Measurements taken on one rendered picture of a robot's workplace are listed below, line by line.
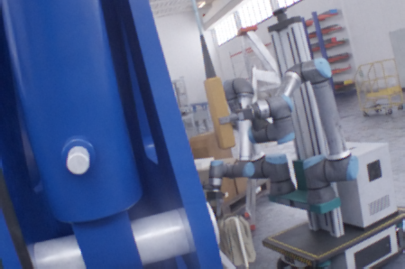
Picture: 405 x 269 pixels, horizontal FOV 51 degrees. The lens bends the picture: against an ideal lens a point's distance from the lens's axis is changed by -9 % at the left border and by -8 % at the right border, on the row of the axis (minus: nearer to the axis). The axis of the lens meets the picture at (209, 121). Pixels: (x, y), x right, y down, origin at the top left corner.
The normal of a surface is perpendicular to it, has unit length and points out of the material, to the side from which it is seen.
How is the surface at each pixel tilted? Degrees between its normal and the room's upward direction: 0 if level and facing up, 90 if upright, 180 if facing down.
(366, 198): 90
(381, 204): 90
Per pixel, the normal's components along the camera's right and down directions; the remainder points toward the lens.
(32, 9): -0.04, 0.22
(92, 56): 0.79, -0.03
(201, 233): 0.23, 0.07
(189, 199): 0.14, -0.28
